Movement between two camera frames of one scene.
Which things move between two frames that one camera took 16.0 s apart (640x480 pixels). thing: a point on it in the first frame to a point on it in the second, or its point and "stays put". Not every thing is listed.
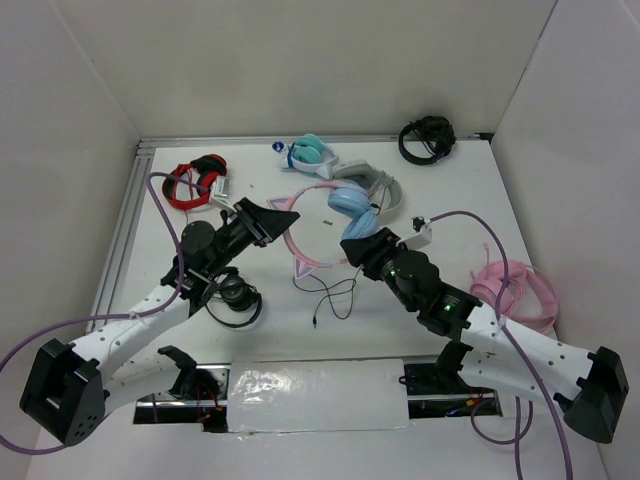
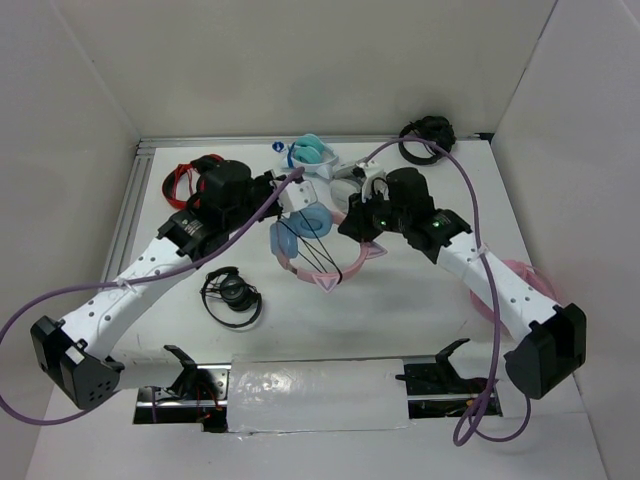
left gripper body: x=237 y=236 to x=260 y=189
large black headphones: x=435 y=132 stays put
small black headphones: x=238 y=295 stays put
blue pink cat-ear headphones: x=358 y=217 to x=305 y=221
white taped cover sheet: x=323 y=395 stays put
